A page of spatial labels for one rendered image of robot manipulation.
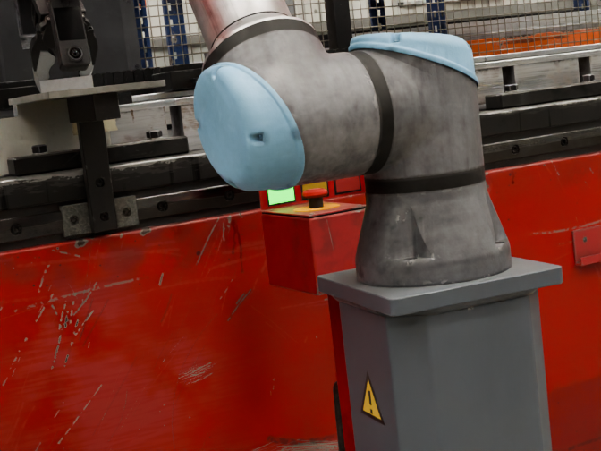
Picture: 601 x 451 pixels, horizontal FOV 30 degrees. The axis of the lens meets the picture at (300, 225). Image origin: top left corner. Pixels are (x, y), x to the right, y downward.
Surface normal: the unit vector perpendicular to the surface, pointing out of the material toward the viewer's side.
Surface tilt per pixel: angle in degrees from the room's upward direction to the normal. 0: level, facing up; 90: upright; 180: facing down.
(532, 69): 90
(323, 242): 90
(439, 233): 72
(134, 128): 90
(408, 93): 77
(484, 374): 90
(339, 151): 119
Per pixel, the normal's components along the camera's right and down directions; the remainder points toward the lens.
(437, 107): 0.42, 0.07
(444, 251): 0.00, -0.18
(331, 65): 0.17, -0.77
